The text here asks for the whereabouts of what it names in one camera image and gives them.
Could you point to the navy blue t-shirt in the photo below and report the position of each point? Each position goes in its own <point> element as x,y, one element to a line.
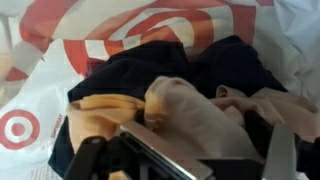
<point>140,66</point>

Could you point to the white plastic bag red logo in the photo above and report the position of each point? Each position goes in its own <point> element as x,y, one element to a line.
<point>43,83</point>

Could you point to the gripper right finger with silver pad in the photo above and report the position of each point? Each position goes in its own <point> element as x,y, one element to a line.
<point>281,150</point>

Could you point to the gripper left finger with silver pad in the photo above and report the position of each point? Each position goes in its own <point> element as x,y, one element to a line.
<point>160,146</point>

